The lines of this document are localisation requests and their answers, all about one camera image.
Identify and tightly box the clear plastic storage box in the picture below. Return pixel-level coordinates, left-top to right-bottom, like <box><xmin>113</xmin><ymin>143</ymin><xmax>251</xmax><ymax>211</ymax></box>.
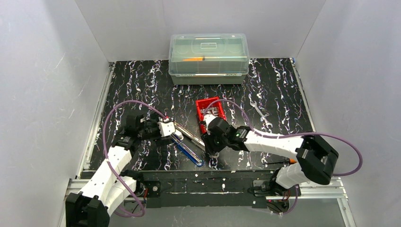
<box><xmin>168</xmin><ymin>34</ymin><xmax>250</xmax><ymax>85</ymax></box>

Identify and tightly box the orange tool inside box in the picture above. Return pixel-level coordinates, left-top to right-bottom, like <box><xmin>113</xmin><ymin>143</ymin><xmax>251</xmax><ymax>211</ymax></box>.
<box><xmin>183</xmin><ymin>57</ymin><xmax>205</xmax><ymax>61</ymax></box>

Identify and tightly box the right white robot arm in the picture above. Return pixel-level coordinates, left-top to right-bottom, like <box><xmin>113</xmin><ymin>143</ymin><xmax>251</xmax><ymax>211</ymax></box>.
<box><xmin>202</xmin><ymin>114</ymin><xmax>339</xmax><ymax>193</ymax></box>

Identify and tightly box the silver open-end wrench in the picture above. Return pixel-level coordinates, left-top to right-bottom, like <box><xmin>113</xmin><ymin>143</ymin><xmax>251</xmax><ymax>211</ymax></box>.
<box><xmin>250</xmin><ymin>100</ymin><xmax>273</xmax><ymax>129</ymax></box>

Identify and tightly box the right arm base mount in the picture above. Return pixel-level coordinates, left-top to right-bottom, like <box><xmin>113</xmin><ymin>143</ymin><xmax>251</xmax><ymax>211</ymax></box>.
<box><xmin>247</xmin><ymin>169</ymin><xmax>301</xmax><ymax>201</ymax></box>

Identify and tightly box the red plastic bin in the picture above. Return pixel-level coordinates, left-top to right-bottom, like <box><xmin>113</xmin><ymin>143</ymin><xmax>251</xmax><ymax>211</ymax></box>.
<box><xmin>195</xmin><ymin>96</ymin><xmax>227</xmax><ymax>134</ymax></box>

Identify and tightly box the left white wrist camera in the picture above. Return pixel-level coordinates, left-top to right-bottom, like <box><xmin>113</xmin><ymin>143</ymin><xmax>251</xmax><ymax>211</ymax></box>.
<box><xmin>157</xmin><ymin>117</ymin><xmax>176</xmax><ymax>137</ymax></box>

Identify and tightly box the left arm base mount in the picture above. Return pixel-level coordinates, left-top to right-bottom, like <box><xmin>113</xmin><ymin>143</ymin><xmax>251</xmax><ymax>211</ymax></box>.
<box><xmin>134</xmin><ymin>180</ymin><xmax>161</xmax><ymax>198</ymax></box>

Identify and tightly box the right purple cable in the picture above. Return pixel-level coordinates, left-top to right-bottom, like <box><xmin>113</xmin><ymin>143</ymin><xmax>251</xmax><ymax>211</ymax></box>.
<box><xmin>203</xmin><ymin>99</ymin><xmax>364</xmax><ymax>217</ymax></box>

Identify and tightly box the blue stapler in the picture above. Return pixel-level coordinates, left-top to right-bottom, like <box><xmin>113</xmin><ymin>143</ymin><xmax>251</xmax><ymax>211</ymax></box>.
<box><xmin>172</xmin><ymin>137</ymin><xmax>204</xmax><ymax>167</ymax></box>

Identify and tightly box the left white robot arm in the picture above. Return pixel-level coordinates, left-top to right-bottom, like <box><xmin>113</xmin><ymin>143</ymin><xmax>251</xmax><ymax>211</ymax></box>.
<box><xmin>65</xmin><ymin>113</ymin><xmax>175</xmax><ymax>227</ymax></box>

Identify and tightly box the black silver stapler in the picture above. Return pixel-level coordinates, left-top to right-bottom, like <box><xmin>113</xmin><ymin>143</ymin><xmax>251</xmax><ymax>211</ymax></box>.
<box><xmin>174</xmin><ymin>122</ymin><xmax>206</xmax><ymax>151</ymax></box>

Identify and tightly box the pile of staple strips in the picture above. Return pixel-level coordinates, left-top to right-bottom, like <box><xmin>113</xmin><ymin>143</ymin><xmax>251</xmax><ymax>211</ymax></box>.
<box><xmin>203</xmin><ymin>106</ymin><xmax>225</xmax><ymax>118</ymax></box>

